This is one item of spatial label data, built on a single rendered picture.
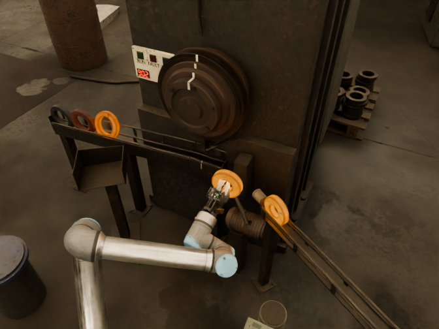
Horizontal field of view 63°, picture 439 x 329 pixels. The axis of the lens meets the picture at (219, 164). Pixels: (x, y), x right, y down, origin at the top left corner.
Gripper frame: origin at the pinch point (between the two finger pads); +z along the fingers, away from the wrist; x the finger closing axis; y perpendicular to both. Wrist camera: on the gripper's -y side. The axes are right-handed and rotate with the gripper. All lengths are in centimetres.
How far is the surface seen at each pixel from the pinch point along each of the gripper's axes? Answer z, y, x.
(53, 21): 146, -73, 282
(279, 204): 0.9, -7.0, -26.2
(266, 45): 48, 42, -2
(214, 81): 27.8, 34.5, 15.1
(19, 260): -72, -22, 89
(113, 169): -6, -24, 74
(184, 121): 16.2, 13.7, 29.0
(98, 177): -15, -22, 78
